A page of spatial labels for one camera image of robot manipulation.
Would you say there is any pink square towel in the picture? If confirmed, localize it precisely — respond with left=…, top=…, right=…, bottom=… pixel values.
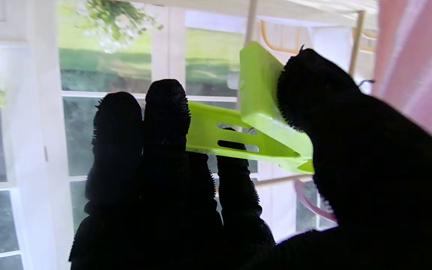
left=373, top=0, right=432, bottom=152

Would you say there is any green clothes peg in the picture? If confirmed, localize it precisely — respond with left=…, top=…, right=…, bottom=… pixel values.
left=185, top=41, right=315, bottom=175

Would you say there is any printed garden room backdrop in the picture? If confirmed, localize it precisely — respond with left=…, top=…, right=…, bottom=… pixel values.
left=0, top=0, right=380, bottom=270

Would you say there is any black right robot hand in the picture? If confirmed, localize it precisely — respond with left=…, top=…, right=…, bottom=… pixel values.
left=69, top=48, right=432, bottom=270

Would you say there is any wooden drying rack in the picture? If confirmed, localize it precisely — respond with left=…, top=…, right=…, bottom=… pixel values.
left=244, top=0, right=366, bottom=77

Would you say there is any pink clothes hanger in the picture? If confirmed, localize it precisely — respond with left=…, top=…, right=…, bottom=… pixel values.
left=295, top=180, right=337, bottom=224

